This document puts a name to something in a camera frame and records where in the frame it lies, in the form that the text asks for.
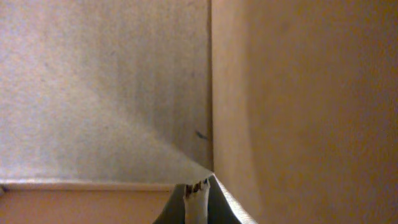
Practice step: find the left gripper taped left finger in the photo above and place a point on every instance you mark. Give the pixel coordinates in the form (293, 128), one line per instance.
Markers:
(196, 197)

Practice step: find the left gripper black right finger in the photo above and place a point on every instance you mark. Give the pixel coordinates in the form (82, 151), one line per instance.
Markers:
(222, 207)

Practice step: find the brown cardboard box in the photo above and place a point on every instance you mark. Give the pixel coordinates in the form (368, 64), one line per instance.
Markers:
(109, 108)

